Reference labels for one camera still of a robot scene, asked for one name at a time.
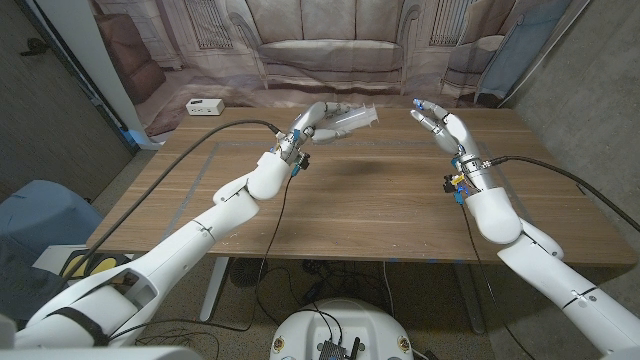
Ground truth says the white flat floor board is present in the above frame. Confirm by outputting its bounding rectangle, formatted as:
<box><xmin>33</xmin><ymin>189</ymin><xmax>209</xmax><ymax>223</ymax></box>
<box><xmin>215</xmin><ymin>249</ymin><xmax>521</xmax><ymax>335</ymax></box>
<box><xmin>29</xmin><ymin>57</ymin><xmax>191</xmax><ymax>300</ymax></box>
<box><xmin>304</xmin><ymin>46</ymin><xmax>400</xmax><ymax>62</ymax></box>
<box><xmin>33</xmin><ymin>244</ymin><xmax>76</xmax><ymax>271</ymax></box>

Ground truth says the printed sofa room backdrop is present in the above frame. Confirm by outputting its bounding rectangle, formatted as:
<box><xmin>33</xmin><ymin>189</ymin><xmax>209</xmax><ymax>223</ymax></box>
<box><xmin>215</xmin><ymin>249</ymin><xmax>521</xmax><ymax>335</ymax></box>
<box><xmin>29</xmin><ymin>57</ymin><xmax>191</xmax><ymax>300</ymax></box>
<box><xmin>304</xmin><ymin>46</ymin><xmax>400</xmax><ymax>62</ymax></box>
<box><xmin>89</xmin><ymin>0</ymin><xmax>591</xmax><ymax>139</ymax></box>

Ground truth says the black floor cable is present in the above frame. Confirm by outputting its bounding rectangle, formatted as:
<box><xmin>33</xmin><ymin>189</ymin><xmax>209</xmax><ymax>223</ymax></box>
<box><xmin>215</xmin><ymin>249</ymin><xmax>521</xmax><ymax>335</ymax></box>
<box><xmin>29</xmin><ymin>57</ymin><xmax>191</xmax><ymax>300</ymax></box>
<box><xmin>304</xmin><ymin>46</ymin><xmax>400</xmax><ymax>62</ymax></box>
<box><xmin>253</xmin><ymin>266</ymin><xmax>346</xmax><ymax>346</ymax></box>

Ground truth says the white robot torso shell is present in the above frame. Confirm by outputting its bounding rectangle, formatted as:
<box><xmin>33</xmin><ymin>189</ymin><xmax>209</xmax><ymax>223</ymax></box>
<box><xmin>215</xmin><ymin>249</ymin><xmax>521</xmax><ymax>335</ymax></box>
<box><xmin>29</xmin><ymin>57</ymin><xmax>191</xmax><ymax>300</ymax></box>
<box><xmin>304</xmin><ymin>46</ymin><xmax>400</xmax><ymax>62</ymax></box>
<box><xmin>0</xmin><ymin>345</ymin><xmax>204</xmax><ymax>360</ymax></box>

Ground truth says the grey table leg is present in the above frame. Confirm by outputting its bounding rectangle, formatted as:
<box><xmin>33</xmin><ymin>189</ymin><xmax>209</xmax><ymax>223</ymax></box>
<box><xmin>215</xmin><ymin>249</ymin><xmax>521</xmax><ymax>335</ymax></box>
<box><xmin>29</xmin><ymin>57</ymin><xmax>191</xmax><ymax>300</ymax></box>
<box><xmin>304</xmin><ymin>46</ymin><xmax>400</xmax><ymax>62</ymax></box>
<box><xmin>455</xmin><ymin>263</ymin><xmax>487</xmax><ymax>335</ymax></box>

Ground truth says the clear plastic syringe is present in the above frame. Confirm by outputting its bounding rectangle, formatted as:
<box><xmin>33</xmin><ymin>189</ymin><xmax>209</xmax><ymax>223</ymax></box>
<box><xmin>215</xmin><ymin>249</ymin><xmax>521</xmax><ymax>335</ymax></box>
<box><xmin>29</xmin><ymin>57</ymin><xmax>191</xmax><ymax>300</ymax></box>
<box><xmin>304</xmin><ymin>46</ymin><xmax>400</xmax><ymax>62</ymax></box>
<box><xmin>324</xmin><ymin>103</ymin><xmax>380</xmax><ymax>139</ymax></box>

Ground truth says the white door frame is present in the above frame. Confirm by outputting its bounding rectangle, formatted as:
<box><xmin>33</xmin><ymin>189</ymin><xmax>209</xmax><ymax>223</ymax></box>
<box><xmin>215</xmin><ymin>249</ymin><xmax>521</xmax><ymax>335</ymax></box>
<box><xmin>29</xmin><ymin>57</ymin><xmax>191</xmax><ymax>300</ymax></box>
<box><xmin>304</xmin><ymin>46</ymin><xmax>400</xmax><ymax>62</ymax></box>
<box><xmin>14</xmin><ymin>0</ymin><xmax>164</xmax><ymax>151</ymax></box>

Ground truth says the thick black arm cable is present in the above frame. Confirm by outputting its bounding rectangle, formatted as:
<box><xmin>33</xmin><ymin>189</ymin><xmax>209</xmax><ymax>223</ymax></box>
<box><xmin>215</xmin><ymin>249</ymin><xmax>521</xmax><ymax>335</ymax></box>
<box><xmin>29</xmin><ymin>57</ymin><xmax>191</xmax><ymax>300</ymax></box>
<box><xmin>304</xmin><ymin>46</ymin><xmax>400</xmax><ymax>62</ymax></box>
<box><xmin>488</xmin><ymin>154</ymin><xmax>640</xmax><ymax>234</ymax></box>
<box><xmin>59</xmin><ymin>118</ymin><xmax>282</xmax><ymax>281</ymax></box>

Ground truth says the white table leg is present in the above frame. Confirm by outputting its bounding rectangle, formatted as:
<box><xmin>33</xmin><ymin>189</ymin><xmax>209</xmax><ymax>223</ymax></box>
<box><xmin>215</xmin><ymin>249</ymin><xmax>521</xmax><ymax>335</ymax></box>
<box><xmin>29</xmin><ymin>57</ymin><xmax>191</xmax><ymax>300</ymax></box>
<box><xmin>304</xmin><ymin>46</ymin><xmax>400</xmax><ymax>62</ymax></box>
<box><xmin>198</xmin><ymin>256</ymin><xmax>231</xmax><ymax>324</ymax></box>

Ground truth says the person leg in blue jeans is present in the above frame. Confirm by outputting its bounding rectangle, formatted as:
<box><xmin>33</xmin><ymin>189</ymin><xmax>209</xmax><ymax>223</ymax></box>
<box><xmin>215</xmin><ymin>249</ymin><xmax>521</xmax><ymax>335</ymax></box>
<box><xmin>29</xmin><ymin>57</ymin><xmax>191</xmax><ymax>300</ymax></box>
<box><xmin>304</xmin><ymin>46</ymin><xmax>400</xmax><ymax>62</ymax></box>
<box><xmin>0</xmin><ymin>237</ymin><xmax>69</xmax><ymax>321</ymax></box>

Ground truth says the yellow black foot pedal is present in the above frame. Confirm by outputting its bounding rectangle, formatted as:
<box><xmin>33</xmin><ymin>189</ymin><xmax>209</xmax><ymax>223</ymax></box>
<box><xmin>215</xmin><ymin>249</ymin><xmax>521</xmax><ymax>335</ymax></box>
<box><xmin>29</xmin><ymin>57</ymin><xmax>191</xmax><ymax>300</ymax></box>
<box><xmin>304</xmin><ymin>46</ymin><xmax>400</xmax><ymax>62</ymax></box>
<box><xmin>60</xmin><ymin>249</ymin><xmax>127</xmax><ymax>280</ymax></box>

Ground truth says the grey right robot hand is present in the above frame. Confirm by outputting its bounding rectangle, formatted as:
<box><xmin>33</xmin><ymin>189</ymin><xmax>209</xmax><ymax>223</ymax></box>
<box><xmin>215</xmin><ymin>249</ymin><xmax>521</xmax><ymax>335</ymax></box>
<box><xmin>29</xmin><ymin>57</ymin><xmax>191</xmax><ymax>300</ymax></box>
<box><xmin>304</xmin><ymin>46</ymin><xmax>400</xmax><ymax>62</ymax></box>
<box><xmin>410</xmin><ymin>98</ymin><xmax>496</xmax><ymax>204</ymax></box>

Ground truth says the white power strip box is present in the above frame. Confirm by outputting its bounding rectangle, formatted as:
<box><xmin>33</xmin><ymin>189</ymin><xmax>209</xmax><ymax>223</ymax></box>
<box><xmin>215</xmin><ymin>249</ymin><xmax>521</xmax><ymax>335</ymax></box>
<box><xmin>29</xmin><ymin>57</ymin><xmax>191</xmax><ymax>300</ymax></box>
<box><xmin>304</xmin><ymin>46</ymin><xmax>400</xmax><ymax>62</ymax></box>
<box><xmin>185</xmin><ymin>97</ymin><xmax>226</xmax><ymax>117</ymax></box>

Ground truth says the black antenna module on base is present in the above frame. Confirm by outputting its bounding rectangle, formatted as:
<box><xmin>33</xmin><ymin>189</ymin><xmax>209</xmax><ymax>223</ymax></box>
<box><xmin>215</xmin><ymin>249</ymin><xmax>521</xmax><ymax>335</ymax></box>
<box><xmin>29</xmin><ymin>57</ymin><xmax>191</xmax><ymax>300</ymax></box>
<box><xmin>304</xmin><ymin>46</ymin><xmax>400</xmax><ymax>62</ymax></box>
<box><xmin>315</xmin><ymin>337</ymin><xmax>362</xmax><ymax>360</ymax></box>

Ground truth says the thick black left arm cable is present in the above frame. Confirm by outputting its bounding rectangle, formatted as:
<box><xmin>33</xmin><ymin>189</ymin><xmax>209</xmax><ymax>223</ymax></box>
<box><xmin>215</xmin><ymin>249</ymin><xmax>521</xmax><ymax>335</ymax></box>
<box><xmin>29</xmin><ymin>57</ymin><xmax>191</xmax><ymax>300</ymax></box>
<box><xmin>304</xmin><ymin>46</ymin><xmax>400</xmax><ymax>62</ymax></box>
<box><xmin>59</xmin><ymin>118</ymin><xmax>282</xmax><ymax>281</ymax></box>

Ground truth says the white floor cable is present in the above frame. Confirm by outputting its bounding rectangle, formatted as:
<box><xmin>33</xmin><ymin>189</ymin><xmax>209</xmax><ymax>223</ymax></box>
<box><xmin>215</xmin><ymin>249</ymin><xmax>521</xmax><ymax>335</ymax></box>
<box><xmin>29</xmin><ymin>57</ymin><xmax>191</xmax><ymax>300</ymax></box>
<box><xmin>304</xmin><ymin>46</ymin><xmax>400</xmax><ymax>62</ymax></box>
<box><xmin>381</xmin><ymin>261</ymin><xmax>397</xmax><ymax>321</ymax></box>

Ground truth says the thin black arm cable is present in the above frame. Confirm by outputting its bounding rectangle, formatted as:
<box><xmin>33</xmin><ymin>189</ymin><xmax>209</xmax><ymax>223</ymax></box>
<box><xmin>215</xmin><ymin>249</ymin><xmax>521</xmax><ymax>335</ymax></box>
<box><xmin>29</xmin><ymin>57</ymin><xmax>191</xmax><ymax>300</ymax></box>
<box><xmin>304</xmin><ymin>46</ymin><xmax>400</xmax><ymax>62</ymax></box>
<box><xmin>459</xmin><ymin>202</ymin><xmax>539</xmax><ymax>360</ymax></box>
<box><xmin>107</xmin><ymin>172</ymin><xmax>296</xmax><ymax>341</ymax></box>

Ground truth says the blue padded chair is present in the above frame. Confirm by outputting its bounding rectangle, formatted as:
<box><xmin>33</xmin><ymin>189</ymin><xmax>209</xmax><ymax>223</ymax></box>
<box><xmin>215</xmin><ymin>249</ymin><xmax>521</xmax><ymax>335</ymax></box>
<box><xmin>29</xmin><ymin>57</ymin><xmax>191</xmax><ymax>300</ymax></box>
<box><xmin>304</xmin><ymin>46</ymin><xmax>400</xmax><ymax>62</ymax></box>
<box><xmin>0</xmin><ymin>179</ymin><xmax>105</xmax><ymax>261</ymax></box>

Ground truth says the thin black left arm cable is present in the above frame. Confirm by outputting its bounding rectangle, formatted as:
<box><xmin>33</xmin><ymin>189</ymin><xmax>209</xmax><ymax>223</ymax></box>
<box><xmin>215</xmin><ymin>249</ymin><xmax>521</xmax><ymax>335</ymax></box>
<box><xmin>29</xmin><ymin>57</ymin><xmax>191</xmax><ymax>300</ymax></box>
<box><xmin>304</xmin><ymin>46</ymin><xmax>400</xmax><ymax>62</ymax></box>
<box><xmin>107</xmin><ymin>172</ymin><xmax>296</xmax><ymax>341</ymax></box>

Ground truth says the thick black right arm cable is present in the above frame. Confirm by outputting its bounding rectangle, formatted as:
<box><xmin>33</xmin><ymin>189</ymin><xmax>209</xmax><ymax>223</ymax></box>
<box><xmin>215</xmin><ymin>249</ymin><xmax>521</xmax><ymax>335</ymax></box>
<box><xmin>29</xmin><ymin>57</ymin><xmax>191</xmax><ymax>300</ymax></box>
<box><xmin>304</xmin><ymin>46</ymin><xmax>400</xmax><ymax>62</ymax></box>
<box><xmin>488</xmin><ymin>154</ymin><xmax>640</xmax><ymax>234</ymax></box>

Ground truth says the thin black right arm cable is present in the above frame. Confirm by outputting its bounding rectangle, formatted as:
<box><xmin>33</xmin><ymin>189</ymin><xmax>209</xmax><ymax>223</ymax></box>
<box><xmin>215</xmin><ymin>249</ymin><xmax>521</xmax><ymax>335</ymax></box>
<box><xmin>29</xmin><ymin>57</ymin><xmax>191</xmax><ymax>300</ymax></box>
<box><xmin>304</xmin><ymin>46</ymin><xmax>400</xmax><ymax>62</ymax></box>
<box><xmin>459</xmin><ymin>202</ymin><xmax>539</xmax><ymax>360</ymax></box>

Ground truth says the round black floor fan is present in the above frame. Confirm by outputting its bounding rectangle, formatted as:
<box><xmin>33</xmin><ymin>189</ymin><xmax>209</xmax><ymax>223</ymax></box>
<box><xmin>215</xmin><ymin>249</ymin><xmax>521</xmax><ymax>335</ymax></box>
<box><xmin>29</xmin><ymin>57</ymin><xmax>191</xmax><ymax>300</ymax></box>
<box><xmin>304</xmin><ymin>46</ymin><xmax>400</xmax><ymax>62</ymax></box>
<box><xmin>229</xmin><ymin>257</ymin><xmax>269</xmax><ymax>289</ymax></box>

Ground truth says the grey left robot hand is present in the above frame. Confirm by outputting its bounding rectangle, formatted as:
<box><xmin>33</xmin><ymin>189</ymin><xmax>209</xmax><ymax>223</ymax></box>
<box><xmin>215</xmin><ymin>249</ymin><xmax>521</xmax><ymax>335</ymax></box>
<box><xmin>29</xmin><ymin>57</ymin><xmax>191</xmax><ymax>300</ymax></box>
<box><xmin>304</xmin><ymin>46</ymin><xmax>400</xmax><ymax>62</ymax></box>
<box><xmin>279</xmin><ymin>102</ymin><xmax>354</xmax><ymax>174</ymax></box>

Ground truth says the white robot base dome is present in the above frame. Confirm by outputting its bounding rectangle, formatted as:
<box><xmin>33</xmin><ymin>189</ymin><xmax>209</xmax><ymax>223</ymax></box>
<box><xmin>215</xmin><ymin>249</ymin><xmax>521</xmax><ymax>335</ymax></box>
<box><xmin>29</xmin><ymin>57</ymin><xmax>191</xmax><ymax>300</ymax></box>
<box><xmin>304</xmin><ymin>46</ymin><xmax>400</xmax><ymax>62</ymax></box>
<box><xmin>269</xmin><ymin>298</ymin><xmax>415</xmax><ymax>360</ymax></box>

